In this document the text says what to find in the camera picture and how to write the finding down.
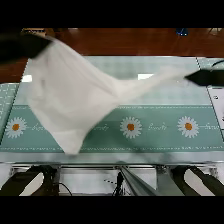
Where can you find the white shirt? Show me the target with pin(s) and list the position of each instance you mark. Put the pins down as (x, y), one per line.
(70, 96)

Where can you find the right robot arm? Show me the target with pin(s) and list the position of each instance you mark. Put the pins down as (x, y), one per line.
(206, 77)

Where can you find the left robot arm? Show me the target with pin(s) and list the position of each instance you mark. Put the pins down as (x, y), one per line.
(20, 46)

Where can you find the cardboard box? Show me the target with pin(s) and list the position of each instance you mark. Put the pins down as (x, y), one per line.
(33, 31)

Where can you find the silver frame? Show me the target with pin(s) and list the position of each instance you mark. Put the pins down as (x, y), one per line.
(143, 186)

